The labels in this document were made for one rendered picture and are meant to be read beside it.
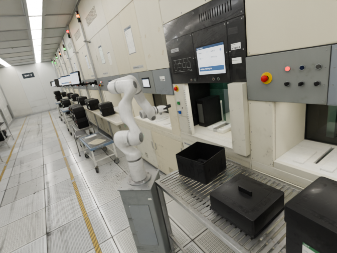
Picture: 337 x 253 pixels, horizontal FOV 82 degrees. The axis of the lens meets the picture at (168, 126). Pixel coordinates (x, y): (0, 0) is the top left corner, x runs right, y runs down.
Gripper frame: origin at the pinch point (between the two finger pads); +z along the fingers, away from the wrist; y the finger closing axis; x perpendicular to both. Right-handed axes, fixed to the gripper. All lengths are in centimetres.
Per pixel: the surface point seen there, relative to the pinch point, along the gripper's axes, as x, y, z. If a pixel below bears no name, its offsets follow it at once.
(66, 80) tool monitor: 44, -451, -35
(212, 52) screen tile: 43, 54, 12
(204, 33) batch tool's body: 57, 48, 12
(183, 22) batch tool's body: 70, 25, 13
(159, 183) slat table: -44, 47, -49
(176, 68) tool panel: 34.5, 5.3, 12.4
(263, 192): -34, 111, -18
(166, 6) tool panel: 88, 5, 13
